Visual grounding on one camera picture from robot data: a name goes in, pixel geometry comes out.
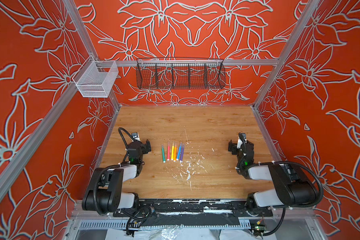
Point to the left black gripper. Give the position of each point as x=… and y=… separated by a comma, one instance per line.
x=145, y=147

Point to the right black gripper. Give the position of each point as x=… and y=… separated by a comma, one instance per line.
x=233, y=146

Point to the green marker pen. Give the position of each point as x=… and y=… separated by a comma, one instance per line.
x=163, y=151

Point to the pink marker pen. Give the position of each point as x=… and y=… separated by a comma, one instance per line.
x=168, y=151

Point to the yellow marker pen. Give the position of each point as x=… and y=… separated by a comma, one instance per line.
x=172, y=151

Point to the orange marker pen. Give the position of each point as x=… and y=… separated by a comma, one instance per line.
x=175, y=151

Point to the blue marker pen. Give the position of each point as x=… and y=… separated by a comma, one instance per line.
x=179, y=151

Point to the purple marker pen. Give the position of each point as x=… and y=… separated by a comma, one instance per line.
x=182, y=152

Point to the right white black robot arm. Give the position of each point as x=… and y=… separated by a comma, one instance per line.
x=294, y=185

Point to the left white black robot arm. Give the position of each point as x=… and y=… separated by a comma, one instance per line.
x=104, y=193

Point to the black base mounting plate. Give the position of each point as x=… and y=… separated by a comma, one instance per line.
x=235, y=207

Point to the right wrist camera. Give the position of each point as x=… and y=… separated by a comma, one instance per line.
x=241, y=140

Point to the black wire wall basket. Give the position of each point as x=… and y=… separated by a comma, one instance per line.
x=180, y=74

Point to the white mesh wall basket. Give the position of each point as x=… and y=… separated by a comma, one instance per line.
x=95, y=80

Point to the grey slotted cable duct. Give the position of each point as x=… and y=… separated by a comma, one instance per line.
x=118, y=224

